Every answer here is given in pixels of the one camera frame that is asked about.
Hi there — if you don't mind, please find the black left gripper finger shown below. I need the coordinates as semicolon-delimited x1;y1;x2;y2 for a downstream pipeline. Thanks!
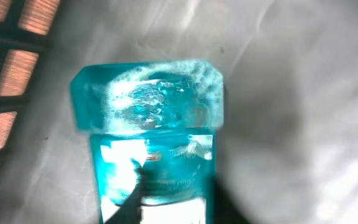
104;159;147;224

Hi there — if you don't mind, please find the teal mouthwash bottle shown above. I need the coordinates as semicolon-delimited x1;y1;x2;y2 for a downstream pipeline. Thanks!
70;60;224;223

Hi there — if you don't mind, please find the grey plastic mesh basket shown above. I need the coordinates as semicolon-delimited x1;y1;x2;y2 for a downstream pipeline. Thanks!
0;0;358;223

